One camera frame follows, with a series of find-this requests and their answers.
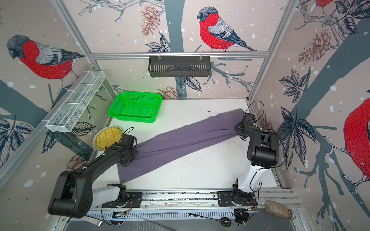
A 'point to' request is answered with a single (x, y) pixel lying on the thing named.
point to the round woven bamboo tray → (106, 136)
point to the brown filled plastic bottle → (273, 207)
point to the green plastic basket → (136, 107)
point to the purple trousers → (153, 147)
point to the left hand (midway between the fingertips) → (135, 154)
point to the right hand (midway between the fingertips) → (240, 127)
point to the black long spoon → (225, 222)
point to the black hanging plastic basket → (179, 66)
